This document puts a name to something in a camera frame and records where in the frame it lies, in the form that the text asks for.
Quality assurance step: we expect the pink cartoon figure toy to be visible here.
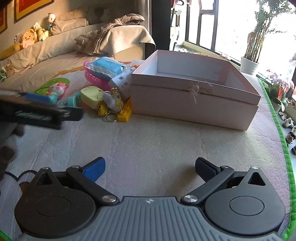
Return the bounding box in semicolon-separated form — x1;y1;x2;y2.
46;82;69;100

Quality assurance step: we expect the yellow sponge toy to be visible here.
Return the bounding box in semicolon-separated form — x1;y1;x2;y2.
80;86;105;109

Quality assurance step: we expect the pink plastic basket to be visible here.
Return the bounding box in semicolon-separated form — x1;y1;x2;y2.
83;61;111;91

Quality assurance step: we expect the white rabbit keychain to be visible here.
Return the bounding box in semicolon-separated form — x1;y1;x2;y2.
103;87;123;113

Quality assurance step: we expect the blue wet wipes pack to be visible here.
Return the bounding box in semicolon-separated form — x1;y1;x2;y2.
85;57;126;80

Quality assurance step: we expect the white tube with label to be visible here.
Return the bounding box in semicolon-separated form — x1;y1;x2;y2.
108;65;138;93

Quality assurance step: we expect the yellow building block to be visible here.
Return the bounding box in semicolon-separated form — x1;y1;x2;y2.
117;98;132;123

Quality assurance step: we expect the teal crank handle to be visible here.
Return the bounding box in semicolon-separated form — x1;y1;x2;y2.
67;90;81;108

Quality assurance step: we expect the yellow plush toy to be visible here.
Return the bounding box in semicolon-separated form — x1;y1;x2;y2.
14;29;37;49

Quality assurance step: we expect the printed play mat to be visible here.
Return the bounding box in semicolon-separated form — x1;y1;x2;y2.
1;76;295;240

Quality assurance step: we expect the brown jacket on sofa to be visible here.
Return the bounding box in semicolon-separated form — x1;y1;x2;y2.
74;14;145;55

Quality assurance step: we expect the small doll plush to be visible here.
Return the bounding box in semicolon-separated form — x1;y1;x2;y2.
46;13;56;31

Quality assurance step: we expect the pink cardboard box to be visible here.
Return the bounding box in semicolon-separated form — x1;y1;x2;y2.
130;50;260;131

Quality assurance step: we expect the beige covered sofa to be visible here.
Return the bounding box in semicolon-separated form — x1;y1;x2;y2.
1;6;155;76

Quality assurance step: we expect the pink flower pot plant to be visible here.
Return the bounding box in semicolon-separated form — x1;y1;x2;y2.
265;69;295;113

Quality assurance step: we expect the white potted bamboo plant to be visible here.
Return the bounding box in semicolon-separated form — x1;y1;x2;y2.
240;1;295;75

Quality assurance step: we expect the red framed wall picture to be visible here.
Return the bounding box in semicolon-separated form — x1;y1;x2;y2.
14;0;54;22

